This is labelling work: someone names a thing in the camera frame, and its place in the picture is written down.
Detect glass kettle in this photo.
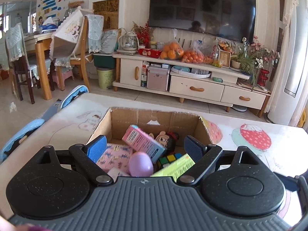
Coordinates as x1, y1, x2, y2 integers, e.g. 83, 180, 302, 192
118, 31, 138, 52

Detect wooden dining table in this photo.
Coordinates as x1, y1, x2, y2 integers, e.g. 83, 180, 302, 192
23, 32, 59, 100

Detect dark green storage box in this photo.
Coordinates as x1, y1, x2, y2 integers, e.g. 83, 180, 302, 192
93, 54, 116, 69

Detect artificial flower bouquet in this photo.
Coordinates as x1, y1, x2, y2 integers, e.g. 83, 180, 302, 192
241, 36, 281, 70

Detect bag of large oranges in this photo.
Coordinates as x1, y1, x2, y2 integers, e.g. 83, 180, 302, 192
159, 29, 184, 60

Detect blue padded chair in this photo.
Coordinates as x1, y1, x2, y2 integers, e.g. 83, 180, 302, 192
0, 85, 90, 165

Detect light green trash bin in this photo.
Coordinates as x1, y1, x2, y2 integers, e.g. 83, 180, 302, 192
97, 67, 115, 90

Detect framed picture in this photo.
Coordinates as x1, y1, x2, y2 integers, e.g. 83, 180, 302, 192
218, 49, 232, 68

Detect light blue lace cloth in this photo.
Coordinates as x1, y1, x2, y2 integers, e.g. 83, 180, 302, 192
83, 14, 105, 54

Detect stack of flat books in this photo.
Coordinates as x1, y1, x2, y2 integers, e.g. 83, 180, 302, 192
236, 78, 272, 94

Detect white standing air conditioner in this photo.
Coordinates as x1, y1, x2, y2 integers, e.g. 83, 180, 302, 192
267, 3, 308, 126

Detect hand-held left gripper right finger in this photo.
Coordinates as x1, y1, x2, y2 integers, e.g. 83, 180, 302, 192
176, 135, 263, 184

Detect green medicine box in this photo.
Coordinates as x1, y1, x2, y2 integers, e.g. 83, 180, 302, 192
150, 153, 196, 182

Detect red flat box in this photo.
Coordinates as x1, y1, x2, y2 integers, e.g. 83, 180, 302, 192
138, 48, 162, 59

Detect bag of small oranges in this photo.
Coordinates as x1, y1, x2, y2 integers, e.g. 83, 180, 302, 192
182, 41, 205, 64

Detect doll with black hair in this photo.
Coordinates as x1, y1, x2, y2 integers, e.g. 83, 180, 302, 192
149, 131, 180, 156

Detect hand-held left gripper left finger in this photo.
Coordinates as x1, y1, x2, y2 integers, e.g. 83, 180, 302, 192
34, 135, 114, 186

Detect multicoloured puzzle cube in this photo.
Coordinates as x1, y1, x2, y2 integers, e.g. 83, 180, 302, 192
157, 153, 184, 172

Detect yellow plastic object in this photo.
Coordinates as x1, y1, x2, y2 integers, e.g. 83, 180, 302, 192
296, 112, 305, 128

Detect pink box with blue figures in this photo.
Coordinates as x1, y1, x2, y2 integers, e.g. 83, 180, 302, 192
95, 143, 134, 174

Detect white round tray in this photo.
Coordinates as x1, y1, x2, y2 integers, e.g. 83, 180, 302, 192
170, 65, 213, 79

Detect pink stool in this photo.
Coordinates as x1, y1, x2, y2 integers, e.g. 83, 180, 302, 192
52, 70, 74, 91

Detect light wooden chair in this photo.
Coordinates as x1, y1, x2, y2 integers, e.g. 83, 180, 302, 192
49, 14, 95, 92

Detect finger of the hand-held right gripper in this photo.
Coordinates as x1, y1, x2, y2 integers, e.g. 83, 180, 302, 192
273, 170, 308, 222

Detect red vase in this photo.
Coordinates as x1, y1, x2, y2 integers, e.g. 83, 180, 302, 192
259, 68, 270, 87

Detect red berry branches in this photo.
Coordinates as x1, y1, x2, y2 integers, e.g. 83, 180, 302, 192
132, 20, 153, 46

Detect dark chair with lace cover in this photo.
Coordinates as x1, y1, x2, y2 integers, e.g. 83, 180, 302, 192
5, 23, 54, 105

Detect white bathroom scale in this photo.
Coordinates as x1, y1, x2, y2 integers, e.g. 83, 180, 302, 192
231, 104, 248, 113

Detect pink box with blue end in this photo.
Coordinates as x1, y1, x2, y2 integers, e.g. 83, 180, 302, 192
121, 125, 167, 160

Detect cardboard box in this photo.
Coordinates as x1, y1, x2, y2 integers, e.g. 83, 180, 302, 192
85, 107, 214, 181

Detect pink storage case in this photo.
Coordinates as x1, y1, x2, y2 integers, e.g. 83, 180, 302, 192
147, 65, 170, 92

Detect white TV cabinet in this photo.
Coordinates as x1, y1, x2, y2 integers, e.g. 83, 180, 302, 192
112, 52, 272, 118

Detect potted spider plant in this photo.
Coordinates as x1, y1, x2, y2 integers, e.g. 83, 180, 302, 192
230, 50, 267, 92

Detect tissue box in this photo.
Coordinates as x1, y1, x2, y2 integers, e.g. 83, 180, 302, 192
41, 17, 60, 33

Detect white printed bag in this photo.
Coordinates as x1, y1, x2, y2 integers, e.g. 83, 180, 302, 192
99, 28, 119, 54

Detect white cartoon cloth bag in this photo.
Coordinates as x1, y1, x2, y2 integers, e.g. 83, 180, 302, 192
49, 6, 95, 59

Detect black television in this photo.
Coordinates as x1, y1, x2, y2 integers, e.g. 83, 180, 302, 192
148, 0, 257, 44

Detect purple pink plastic egg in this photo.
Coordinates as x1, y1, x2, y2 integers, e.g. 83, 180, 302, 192
129, 152, 154, 177

